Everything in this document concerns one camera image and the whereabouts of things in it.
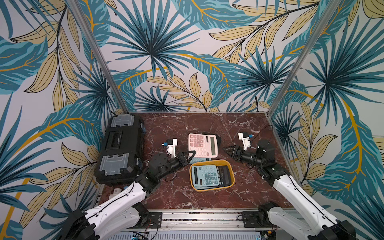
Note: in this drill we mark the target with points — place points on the pink calculator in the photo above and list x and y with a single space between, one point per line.
205 146

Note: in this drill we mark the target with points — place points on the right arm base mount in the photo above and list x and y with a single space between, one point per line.
255 220

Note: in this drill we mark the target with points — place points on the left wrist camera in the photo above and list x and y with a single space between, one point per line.
171 144

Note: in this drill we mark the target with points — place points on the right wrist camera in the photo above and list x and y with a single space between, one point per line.
246 139

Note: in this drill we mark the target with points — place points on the white pipe elbow fitting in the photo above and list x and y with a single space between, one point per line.
116 191

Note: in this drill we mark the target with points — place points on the left aluminium corner post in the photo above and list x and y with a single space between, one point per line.
82 21

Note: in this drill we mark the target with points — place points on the black plastic toolbox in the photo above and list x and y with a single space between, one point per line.
121 155

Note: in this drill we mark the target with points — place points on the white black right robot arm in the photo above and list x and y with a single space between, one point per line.
318 223

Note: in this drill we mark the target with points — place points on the aluminium corner post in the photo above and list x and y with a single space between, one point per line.
82 21
323 21

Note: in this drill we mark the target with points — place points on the yellow plastic tray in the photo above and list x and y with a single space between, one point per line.
216 163

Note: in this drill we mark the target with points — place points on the aluminium front rail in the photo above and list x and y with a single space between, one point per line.
204 225

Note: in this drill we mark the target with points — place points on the black upside-down calculator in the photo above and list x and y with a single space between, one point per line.
219 141

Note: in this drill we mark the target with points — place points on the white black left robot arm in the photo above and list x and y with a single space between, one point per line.
125 210

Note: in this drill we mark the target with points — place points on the black keyed calculator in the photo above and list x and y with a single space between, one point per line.
224 176

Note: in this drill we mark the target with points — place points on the right aluminium corner post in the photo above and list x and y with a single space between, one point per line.
323 21

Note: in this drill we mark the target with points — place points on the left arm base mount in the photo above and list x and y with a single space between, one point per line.
153 220

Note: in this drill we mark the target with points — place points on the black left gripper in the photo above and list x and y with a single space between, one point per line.
183 159

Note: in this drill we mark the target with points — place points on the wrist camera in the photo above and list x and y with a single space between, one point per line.
171 144
246 139

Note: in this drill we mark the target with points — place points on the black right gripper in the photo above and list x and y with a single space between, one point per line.
237 152

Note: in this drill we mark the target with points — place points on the small teal calculator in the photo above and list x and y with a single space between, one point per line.
205 177

